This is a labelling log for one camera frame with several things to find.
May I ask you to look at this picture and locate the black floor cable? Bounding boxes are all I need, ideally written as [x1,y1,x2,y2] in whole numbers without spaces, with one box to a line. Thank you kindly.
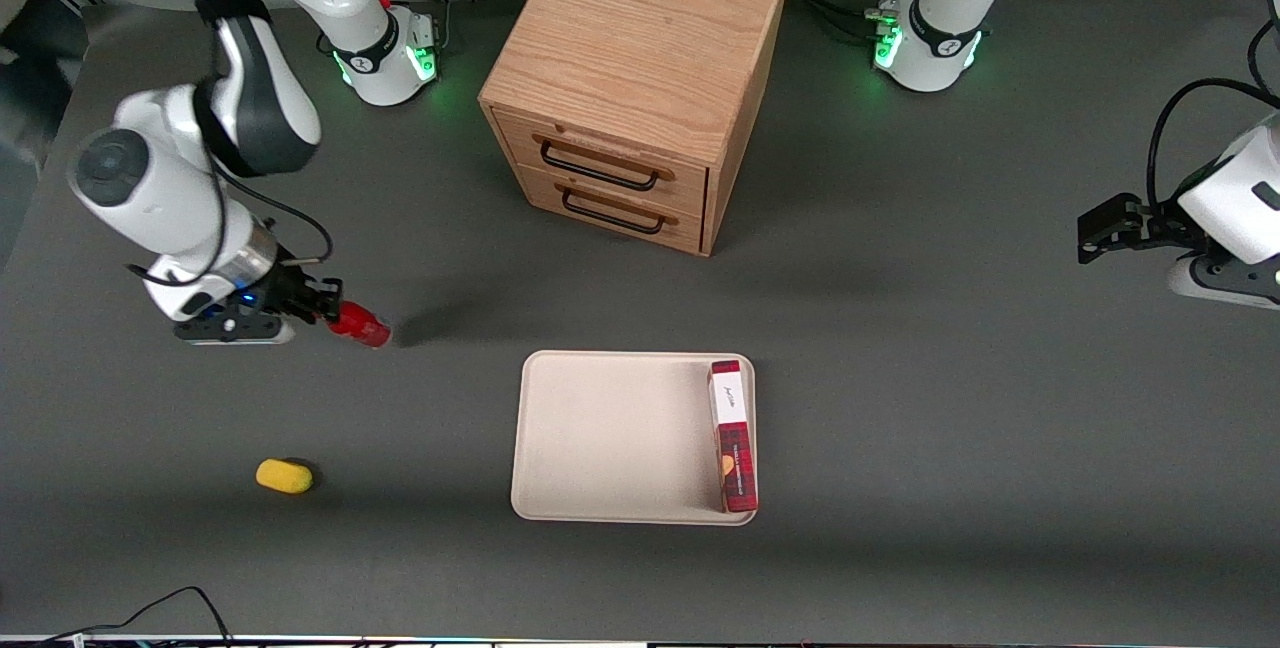
[40,585,234,648]

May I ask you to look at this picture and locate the wooden drawer front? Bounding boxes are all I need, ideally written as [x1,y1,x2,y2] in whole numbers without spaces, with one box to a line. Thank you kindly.
[494,108,712,220]
[520,164,707,255]

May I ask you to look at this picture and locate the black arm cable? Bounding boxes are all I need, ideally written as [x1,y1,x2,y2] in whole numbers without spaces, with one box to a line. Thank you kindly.
[125,0,336,290]
[1147,78,1280,215]

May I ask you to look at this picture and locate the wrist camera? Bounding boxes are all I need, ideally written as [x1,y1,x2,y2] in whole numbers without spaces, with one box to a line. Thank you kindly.
[174,311,299,346]
[1164,253,1280,311]

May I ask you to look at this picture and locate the red plaid cookie box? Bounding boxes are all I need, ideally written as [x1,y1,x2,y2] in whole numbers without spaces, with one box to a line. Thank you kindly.
[707,359,760,514]

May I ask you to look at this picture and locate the black metal drawer handle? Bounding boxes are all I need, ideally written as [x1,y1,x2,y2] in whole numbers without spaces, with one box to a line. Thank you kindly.
[558,182,668,236]
[538,134,663,193]

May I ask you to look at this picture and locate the beige plastic tray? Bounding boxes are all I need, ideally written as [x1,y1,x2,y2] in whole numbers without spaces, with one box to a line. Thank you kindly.
[510,349,758,527]

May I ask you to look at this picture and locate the yellow sponge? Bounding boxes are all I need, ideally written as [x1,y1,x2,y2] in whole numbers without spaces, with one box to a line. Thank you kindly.
[255,458,315,496]

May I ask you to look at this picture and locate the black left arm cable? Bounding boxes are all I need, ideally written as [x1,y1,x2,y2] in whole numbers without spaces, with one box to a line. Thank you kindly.
[1147,78,1280,215]

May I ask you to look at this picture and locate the red coke bottle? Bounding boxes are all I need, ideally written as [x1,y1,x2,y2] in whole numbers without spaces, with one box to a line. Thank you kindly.
[328,301,393,350]

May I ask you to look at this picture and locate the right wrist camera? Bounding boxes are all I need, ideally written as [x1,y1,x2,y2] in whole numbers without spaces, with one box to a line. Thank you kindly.
[174,311,299,346]

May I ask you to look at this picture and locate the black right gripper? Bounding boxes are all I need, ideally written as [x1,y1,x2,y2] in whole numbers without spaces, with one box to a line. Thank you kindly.
[258,263,347,329]

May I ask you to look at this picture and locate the wooden drawer cabinet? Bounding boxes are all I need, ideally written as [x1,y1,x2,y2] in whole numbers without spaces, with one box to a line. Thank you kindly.
[478,0,792,258]

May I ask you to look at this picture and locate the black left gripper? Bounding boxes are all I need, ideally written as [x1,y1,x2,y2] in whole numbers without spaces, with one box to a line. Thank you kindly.
[1077,192,1207,265]

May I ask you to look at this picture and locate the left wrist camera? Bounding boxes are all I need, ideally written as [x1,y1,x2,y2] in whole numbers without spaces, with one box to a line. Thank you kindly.
[1164,253,1280,311]

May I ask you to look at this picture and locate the black left base cables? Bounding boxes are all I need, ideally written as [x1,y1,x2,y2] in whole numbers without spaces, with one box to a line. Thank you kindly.
[787,0,936,45]

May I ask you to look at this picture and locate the black cable at table edge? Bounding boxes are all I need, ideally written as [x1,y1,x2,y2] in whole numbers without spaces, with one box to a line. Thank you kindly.
[1246,0,1280,95]

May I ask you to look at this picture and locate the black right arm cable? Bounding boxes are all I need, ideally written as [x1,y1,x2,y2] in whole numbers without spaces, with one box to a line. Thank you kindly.
[125,0,336,290]

